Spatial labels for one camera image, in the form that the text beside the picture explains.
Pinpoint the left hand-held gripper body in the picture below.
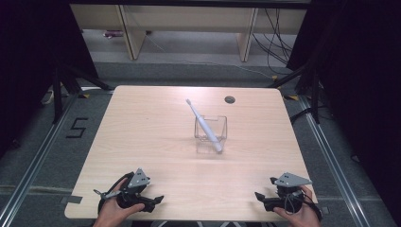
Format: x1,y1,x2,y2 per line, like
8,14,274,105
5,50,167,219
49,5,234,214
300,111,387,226
93,167,151,210

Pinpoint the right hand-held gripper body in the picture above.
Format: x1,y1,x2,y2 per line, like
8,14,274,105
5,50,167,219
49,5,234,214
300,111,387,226
270,171,313,213

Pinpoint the clear plastic container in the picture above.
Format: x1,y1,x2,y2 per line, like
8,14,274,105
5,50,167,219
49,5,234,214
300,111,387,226
193,114,228,155

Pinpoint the white electric toothbrush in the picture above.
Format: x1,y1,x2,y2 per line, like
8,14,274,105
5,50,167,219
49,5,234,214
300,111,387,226
184,98,224,155

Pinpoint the person's right hand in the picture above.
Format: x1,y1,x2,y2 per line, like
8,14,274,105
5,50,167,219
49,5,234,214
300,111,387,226
272,184,322,227

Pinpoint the person's left hand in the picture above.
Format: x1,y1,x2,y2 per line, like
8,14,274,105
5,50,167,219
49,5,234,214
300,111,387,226
93,178,146,227

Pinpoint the black metal stand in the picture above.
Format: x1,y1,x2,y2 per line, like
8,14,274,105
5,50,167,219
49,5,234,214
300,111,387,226
267,61,322,125
51,61,115,125

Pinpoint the black curtain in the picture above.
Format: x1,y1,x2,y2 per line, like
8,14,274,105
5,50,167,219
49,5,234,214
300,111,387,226
0,0,99,160
286,0,401,226

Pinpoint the pink item on floor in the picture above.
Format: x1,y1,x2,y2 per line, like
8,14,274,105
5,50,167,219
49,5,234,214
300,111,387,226
102,29,124,40

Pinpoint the light wooden desk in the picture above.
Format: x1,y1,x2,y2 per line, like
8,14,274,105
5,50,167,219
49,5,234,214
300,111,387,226
69,3,307,63

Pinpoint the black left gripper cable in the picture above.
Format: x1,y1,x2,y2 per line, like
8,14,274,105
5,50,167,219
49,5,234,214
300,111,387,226
105,171,136,197

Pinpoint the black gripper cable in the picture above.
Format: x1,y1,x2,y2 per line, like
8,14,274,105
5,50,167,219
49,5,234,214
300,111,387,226
105,171,136,197
283,190,323,223

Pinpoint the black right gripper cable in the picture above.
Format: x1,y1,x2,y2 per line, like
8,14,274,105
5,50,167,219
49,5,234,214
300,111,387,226
283,190,323,223

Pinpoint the aluminium floor rail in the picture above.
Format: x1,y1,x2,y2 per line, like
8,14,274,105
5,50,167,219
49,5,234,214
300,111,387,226
297,95,368,227
0,93,80,227

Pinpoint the thin white floor cable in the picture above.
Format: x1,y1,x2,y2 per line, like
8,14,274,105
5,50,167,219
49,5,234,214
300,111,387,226
185,59,279,80

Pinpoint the bundle of black cables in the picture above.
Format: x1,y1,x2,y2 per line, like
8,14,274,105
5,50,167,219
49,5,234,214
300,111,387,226
251,8,298,76

